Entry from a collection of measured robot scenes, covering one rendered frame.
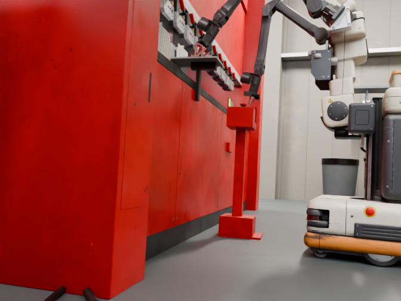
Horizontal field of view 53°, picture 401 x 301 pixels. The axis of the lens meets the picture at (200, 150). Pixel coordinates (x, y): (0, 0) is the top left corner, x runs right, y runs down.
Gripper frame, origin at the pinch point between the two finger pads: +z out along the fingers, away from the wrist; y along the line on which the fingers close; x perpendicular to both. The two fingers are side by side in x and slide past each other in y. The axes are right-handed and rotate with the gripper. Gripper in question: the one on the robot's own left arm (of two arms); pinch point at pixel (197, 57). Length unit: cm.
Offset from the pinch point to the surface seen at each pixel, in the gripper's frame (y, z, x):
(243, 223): -23, 66, 70
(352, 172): -401, -13, 132
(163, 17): 20.6, -7.1, -19.4
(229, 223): -23, 71, 64
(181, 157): 20, 49, 29
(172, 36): 3.6, -2.6, -17.6
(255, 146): -216, 28, 22
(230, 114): -23.0, 16.8, 28.6
